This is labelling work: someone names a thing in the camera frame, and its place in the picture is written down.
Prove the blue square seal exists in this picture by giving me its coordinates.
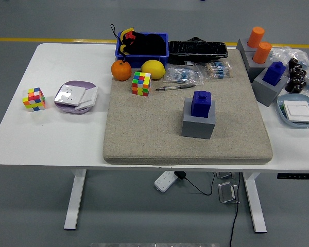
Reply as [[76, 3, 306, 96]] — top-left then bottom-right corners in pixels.
[[190, 90, 212, 118], [262, 61, 286, 87]]

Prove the grey square seal holder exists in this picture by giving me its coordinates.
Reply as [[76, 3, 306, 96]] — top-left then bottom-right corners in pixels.
[[252, 66, 289, 107], [181, 97, 216, 139]]

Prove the grey round seal holder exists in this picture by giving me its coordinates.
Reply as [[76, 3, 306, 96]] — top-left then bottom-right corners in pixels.
[[243, 50, 273, 83], [236, 38, 260, 54]]

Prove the orange cylinder seal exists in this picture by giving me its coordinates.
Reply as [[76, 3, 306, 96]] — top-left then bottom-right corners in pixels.
[[252, 41, 272, 64], [247, 26, 265, 49]]

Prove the grey-brown mat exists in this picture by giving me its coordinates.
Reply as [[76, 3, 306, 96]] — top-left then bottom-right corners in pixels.
[[102, 48, 273, 165]]

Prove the grey ballpoint pen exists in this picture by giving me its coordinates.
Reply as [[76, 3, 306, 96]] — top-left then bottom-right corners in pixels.
[[155, 84, 197, 92]]

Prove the large colourful puzzle cube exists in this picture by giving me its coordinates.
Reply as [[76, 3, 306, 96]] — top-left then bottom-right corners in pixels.
[[132, 71, 152, 97]]

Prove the yellow lemon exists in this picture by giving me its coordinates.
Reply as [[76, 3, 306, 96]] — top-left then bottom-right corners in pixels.
[[141, 60, 166, 80]]

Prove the bag of blue resistors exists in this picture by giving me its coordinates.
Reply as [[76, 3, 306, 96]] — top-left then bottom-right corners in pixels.
[[166, 64, 204, 86]]

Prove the white power strip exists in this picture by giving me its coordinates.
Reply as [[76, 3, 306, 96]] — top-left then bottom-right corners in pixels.
[[154, 170, 177, 192]]

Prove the orange fruit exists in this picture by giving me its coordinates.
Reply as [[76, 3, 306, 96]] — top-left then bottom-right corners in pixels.
[[111, 60, 132, 82]]

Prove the blue plastic bin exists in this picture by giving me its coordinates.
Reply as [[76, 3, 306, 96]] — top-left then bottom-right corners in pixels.
[[114, 31, 170, 69]]

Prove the bag of tan resistors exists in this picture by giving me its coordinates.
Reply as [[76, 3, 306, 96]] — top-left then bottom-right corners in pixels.
[[203, 61, 232, 80]]

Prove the black wrapped long object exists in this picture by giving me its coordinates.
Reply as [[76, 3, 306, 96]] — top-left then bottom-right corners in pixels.
[[167, 37, 229, 65]]

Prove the purple plate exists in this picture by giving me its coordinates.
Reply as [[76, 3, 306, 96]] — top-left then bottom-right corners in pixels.
[[54, 80, 98, 115]]

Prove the white socket panel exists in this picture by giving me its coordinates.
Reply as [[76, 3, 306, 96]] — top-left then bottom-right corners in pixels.
[[54, 84, 86, 106]]

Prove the white table leg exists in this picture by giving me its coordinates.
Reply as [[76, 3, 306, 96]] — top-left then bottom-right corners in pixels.
[[242, 172, 267, 234], [63, 169, 88, 231]]

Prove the small colourful puzzle cube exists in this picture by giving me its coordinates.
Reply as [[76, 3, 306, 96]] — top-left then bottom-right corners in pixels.
[[22, 87, 46, 113]]

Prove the blue-grey plate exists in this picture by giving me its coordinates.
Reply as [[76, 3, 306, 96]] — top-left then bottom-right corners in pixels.
[[277, 94, 309, 129]]

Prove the clear plastic bag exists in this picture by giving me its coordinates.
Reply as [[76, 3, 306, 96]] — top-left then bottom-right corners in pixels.
[[269, 46, 309, 91]]

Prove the black table control panel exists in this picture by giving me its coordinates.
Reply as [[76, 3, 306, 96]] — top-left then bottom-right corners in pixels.
[[277, 173, 309, 180]]

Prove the black plug with cord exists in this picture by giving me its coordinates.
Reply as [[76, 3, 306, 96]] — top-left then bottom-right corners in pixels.
[[174, 171, 216, 196]]

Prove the white switch panel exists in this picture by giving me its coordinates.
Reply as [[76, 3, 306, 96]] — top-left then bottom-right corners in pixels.
[[283, 100, 309, 123], [74, 86, 99, 111]]

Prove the black pouch with strap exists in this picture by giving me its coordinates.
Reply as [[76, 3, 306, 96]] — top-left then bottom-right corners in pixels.
[[110, 23, 167, 64]]

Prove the small metal bracket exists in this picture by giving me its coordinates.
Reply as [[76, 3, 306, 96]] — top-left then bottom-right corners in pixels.
[[215, 171, 235, 180]]

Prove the large metal bracket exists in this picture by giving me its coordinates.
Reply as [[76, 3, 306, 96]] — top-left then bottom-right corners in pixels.
[[218, 181, 239, 204]]

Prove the black floor cable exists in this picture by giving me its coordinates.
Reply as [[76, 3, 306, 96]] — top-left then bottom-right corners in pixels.
[[229, 172, 242, 247]]

